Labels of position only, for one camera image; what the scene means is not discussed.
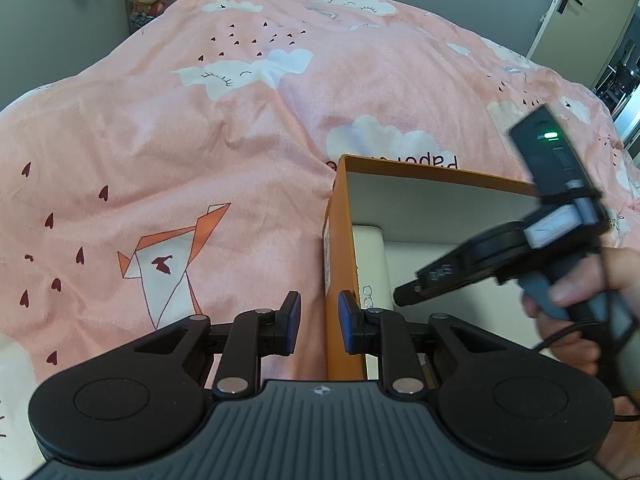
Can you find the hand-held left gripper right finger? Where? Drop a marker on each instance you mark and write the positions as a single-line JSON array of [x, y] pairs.
[[346, 321]]

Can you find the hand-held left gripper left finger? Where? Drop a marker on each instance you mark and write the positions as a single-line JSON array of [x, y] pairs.
[[293, 321]]

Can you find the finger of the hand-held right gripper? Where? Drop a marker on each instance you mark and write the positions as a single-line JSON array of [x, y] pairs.
[[440, 275]]

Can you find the orange cardboard box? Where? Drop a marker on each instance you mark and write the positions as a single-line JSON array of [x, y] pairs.
[[340, 260]]

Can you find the person's right forearm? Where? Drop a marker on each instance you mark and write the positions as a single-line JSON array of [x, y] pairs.
[[622, 440]]

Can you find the person's right hand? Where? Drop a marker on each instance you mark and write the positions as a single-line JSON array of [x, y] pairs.
[[570, 355]]

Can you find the white case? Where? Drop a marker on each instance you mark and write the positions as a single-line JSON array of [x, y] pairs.
[[370, 265]]

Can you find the white door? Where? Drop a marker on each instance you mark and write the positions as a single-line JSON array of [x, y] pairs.
[[565, 30]]

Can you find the pink printed blanket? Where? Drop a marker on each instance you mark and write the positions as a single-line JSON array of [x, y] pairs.
[[200, 135]]

